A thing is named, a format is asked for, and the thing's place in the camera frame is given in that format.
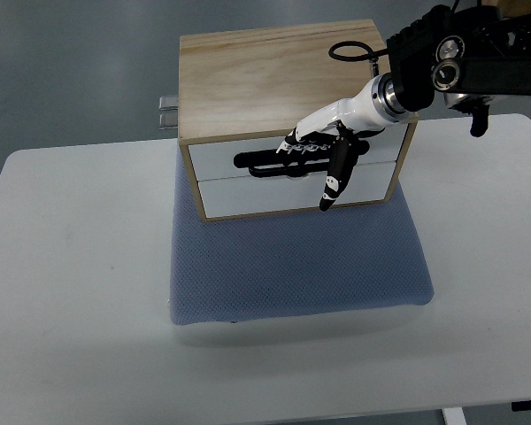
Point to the black table control panel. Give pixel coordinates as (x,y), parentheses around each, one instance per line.
(521,406)

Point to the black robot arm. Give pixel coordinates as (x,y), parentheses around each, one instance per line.
(471,56)

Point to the metal table bracket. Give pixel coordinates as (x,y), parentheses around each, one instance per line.
(168,103)
(168,120)

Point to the white drawer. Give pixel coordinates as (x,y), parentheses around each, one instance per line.
(215,161)
(246,195)

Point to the wooden drawer cabinet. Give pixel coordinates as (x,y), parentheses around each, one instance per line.
(260,83)

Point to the lower metal table bracket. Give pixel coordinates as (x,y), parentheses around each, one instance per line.
(168,120)

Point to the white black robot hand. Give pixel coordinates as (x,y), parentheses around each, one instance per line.
(342,121)

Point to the white table leg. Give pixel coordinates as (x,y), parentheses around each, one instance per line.
(454,416)

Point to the blue mesh cushion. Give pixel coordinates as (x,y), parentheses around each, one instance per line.
(297,264)

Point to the upper metal table bracket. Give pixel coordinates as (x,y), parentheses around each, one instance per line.
(168,103)

